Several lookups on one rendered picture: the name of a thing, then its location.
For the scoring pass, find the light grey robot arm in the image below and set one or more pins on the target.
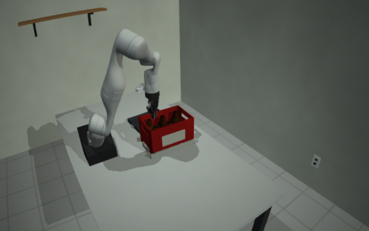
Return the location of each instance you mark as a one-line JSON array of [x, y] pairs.
[[135, 47]]

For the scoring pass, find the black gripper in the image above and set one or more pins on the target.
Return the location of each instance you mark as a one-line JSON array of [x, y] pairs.
[[153, 103]]

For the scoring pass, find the red crate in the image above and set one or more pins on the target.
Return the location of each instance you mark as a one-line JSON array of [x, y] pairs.
[[168, 136]]

